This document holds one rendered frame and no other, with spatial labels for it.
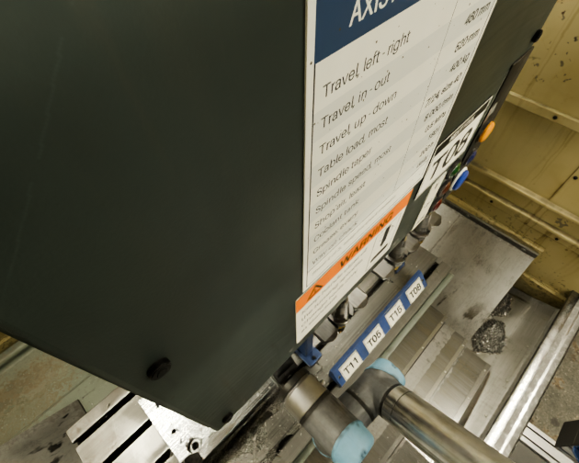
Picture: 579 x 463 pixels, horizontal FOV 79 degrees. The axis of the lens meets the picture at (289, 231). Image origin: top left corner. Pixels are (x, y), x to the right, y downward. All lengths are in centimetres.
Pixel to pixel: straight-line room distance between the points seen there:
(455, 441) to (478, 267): 94
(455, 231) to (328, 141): 142
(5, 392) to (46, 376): 15
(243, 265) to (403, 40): 12
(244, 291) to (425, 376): 120
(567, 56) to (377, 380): 92
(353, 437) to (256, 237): 53
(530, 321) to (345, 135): 155
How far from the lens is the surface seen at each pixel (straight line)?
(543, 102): 125
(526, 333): 165
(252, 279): 19
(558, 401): 242
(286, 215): 17
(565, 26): 118
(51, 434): 157
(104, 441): 123
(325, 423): 66
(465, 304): 151
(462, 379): 143
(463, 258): 154
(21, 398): 178
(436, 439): 71
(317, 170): 17
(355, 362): 111
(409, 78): 20
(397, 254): 91
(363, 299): 87
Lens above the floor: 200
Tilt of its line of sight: 56 degrees down
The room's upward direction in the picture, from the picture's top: 2 degrees counter-clockwise
